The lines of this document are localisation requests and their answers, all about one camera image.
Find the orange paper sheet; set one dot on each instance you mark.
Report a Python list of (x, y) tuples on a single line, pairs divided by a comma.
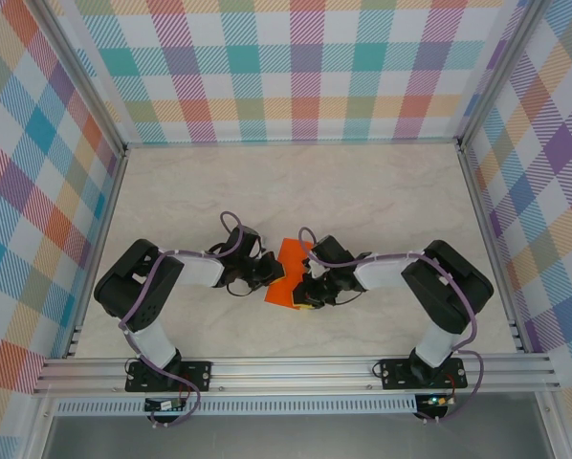
[(279, 294)]

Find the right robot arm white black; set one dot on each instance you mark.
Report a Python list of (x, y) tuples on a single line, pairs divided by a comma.
[(381, 275)]

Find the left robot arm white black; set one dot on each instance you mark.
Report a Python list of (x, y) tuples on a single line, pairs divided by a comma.
[(200, 272)]

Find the grey metal panel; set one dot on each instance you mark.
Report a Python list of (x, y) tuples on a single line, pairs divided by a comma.
[(291, 437)]

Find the small circuit board green light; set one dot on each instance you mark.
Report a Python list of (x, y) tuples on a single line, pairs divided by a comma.
[(436, 400)]

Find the black circuit board white label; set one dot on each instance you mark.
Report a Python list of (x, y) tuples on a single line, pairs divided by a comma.
[(164, 405)]

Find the long aluminium mounting rail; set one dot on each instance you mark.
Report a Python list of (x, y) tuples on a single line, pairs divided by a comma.
[(291, 373)]

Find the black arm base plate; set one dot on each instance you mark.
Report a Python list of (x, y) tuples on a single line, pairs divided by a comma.
[(197, 373), (393, 375)]

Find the aluminium frame crossbar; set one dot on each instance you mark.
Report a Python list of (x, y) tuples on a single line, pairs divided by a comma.
[(291, 142)]

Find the aluminium side rail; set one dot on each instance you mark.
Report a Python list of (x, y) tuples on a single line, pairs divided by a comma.
[(99, 239), (489, 239)]

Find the aluminium frame post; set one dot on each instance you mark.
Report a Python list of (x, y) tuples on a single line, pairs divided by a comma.
[(499, 76), (82, 81)]

